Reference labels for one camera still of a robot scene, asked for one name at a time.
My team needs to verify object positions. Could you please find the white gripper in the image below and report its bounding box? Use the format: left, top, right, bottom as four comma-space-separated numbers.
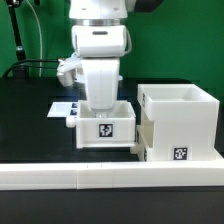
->
72, 25, 130, 111

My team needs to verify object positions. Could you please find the white drawer box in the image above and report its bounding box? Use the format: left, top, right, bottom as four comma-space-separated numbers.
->
66, 100, 136, 149
130, 125, 154, 162

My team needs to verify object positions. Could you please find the white front drawer box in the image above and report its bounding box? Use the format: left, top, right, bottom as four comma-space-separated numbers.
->
130, 125, 154, 162

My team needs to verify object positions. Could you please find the white drawer cabinet frame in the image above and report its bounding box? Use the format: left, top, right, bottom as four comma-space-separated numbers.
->
137, 84, 219, 161

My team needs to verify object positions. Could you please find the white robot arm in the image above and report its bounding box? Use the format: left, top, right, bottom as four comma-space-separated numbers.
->
69, 0, 164, 111

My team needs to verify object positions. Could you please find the marker tag sheet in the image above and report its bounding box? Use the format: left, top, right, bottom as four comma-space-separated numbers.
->
47, 102, 78, 118

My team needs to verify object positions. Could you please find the white L-shaped fence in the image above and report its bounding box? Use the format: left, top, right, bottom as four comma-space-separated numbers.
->
0, 159, 224, 190

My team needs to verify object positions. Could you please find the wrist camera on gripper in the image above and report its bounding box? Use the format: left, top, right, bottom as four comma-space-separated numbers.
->
57, 56, 84, 87

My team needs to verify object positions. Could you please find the grey thin cable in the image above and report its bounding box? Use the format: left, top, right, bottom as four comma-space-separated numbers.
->
25, 0, 44, 78

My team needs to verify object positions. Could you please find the black cable bundle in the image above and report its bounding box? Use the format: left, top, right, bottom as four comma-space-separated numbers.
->
2, 58, 68, 79

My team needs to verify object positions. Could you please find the black camera stand pole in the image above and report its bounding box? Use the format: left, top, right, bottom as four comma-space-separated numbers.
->
3, 0, 29, 79

